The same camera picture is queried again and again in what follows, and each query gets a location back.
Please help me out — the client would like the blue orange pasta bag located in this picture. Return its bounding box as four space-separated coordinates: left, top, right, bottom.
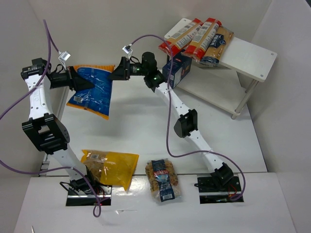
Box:
67 65 115 120

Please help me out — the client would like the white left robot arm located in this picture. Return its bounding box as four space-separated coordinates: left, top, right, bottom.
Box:
21 58 96 194

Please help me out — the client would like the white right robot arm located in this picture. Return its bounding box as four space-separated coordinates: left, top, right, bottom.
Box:
109 52 234 191

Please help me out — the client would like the dark blue pasta box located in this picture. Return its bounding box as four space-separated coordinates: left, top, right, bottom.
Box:
162 53 192 89

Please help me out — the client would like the white two-tier shelf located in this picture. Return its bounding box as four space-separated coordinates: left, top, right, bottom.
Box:
164 18 278 120

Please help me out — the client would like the yellow pasta bag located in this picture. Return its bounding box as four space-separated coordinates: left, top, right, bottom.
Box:
81 150 139 191

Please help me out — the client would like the clear fusilli pasta bag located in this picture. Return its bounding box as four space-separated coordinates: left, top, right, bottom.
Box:
145 159 181 202

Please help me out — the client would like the red spaghetti pack left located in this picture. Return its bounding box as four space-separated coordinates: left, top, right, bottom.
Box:
158 18 203 57

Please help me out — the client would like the red spaghetti pack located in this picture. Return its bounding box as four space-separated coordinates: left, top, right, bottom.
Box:
182 17 222 62
158 18 203 57

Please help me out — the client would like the red spaghetti pack middle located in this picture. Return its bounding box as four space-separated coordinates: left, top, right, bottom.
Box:
182 17 222 62

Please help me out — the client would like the dark blue spaghetti pack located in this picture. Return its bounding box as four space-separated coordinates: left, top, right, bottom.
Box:
200 26 234 67

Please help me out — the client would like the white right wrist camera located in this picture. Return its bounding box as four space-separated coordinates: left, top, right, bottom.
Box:
122 45 133 56

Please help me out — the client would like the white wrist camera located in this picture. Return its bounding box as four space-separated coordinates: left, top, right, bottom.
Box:
122 45 133 56
58 51 71 62

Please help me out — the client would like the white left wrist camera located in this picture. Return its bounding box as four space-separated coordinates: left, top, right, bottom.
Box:
58 51 71 62

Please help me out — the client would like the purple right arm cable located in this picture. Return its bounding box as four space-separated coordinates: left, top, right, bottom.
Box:
128 34 246 201

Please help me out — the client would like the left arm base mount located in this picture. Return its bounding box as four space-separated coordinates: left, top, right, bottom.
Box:
59 182 112 207

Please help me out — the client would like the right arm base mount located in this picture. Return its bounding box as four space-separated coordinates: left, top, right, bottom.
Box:
194 176 244 204

